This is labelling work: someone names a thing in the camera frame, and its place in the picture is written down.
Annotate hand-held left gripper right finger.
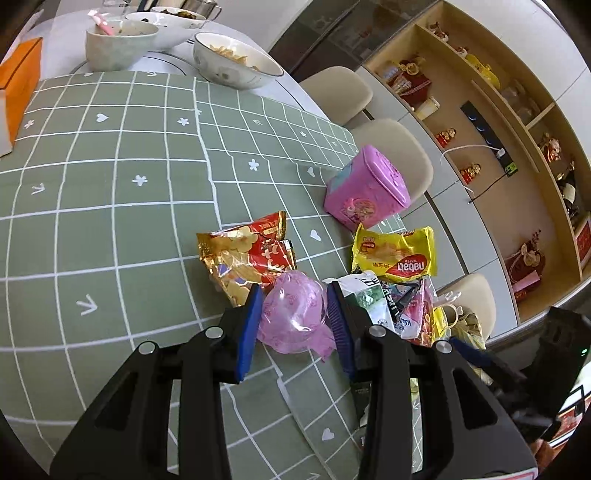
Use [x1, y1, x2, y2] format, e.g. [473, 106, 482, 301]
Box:
[327, 279, 539, 480]

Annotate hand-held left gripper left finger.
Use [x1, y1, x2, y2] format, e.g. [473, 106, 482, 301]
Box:
[48, 282, 265, 480]

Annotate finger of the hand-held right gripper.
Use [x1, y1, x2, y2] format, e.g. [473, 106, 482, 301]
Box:
[450, 336, 527, 393]

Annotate yellow bag of snacks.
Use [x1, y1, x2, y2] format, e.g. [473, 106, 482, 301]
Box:
[434, 291, 486, 354]

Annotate pink clear plastic wrapper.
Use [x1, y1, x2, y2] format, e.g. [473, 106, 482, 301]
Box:
[256, 270, 337, 358]

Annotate pink colourful wrapper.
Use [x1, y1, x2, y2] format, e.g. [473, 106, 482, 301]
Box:
[394, 279, 446, 349]

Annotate red gold snack wrapper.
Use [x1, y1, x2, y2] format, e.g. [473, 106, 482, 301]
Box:
[197, 211, 297, 308]

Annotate yellow wafer wrapper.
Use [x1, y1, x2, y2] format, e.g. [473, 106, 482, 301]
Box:
[351, 224, 437, 283]

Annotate beige chair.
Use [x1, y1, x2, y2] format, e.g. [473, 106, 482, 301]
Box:
[299, 66, 374, 126]
[347, 119, 435, 204]
[438, 272, 497, 340]

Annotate black snack wrapper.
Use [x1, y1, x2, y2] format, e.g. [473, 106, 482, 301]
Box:
[349, 379, 373, 432]

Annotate dark striped wrapper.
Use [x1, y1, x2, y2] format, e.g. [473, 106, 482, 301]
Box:
[381, 281, 423, 319]

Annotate red gift bag decoration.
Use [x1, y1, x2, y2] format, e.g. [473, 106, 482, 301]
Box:
[504, 230, 544, 303]

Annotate red framed picture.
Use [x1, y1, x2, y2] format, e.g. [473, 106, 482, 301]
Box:
[574, 220, 591, 273]

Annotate white sideboard cabinet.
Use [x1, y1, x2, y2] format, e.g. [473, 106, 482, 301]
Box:
[295, 69, 520, 352]

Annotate pink lidded box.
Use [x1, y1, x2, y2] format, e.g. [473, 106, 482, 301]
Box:
[323, 144, 411, 230]

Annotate wooden shelf unit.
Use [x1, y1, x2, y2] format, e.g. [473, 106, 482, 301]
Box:
[361, 0, 591, 324]

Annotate dark wine bottle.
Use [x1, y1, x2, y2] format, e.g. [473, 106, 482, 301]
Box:
[556, 161, 581, 220]

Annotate green checked table mat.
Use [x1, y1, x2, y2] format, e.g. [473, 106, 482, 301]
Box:
[0, 69, 324, 480]
[194, 78, 467, 480]

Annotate pale figurine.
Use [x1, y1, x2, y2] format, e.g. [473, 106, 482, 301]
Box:
[538, 133, 563, 162]

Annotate black power strip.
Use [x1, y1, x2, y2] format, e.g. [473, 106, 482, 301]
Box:
[460, 100, 518, 178]

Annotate white paper cup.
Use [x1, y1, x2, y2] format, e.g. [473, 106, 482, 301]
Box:
[414, 96, 440, 121]

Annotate clear glass jar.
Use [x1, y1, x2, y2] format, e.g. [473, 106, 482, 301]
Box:
[501, 79, 541, 126]

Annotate red gold gift set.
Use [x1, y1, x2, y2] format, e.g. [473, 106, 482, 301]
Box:
[383, 58, 432, 97]

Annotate white patterned bowl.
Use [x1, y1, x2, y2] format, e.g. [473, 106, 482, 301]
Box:
[193, 31, 284, 90]

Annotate yellow ornament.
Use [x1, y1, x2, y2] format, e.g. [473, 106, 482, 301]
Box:
[465, 53, 502, 88]

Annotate pale fried chips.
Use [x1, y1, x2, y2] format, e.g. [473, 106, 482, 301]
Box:
[208, 42, 259, 70]

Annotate dark glass cabinet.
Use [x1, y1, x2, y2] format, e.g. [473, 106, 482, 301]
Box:
[270, 0, 439, 84]

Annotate plain white bowl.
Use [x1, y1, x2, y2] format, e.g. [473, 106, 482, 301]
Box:
[124, 11, 195, 51]

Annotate grey ceramic bowl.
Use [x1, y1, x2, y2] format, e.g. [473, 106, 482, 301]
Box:
[85, 21, 160, 72]

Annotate bowl with dark food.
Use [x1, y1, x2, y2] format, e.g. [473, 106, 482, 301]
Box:
[151, 4, 208, 23]

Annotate metal pot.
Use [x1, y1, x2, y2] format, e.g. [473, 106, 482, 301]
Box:
[181, 0, 223, 21]

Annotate orange tissue box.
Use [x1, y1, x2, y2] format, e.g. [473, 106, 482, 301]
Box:
[0, 37, 44, 158]

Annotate pink spoon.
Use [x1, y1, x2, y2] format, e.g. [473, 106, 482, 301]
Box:
[90, 13, 116, 35]

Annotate black cable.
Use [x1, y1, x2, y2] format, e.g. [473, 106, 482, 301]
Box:
[468, 173, 509, 204]

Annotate white cable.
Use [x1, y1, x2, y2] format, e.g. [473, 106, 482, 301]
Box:
[441, 144, 506, 197]

